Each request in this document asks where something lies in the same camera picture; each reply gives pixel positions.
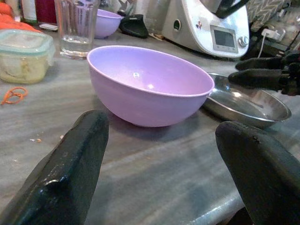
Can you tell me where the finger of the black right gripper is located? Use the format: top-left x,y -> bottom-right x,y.
228,69 -> 283,91
235,57 -> 285,70

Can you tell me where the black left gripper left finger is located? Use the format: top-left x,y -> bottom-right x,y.
0,110 -> 110,225

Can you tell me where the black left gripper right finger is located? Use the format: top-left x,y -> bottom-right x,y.
215,120 -> 300,225

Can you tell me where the purple plastic bowl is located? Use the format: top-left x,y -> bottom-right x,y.
95,8 -> 124,39
87,45 -> 215,128

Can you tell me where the round stainless steel plate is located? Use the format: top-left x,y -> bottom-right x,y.
202,73 -> 293,129

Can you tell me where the white charger plug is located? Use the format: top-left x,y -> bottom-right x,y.
261,28 -> 282,42

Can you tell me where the grey chevron patterned cloth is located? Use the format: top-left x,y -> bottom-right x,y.
246,0 -> 291,32

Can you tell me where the white kitchen food processor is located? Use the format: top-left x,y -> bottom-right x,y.
161,0 -> 249,59

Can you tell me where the orange rubber band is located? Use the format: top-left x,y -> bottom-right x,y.
0,86 -> 29,105

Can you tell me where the small container with green lid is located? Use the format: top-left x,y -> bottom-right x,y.
0,29 -> 56,84

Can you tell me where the black pouch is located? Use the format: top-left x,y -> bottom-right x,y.
119,14 -> 150,39

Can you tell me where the clear ribbed glass tumbler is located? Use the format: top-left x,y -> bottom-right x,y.
54,0 -> 99,60

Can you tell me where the orange carrot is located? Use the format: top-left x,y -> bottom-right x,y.
0,3 -> 14,23
0,20 -> 43,33

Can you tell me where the maroon plastic tumbler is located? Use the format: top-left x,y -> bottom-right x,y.
35,0 -> 57,24

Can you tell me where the white charger cable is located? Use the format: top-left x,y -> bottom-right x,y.
256,35 -> 267,59

